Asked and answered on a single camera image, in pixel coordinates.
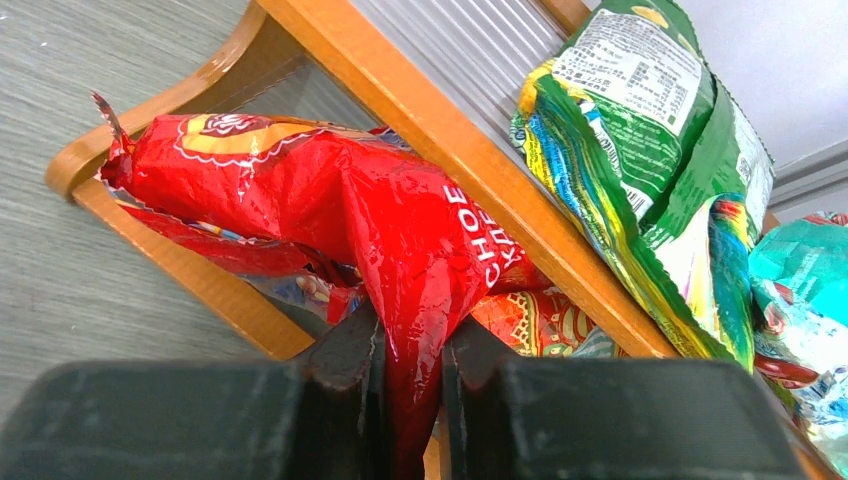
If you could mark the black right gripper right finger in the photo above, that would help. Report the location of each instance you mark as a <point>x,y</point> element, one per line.
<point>514,417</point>

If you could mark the green white snack bag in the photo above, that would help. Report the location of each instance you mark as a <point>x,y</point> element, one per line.
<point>657,166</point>

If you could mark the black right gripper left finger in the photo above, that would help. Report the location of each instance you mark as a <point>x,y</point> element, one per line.
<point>314,416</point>

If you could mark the teal snack bag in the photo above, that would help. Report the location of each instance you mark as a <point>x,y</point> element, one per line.
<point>798,277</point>

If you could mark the wooden rack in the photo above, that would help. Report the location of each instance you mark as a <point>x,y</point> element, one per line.
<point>445,77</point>

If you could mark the red candy bag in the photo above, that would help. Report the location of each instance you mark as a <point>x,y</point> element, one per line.
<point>327,218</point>

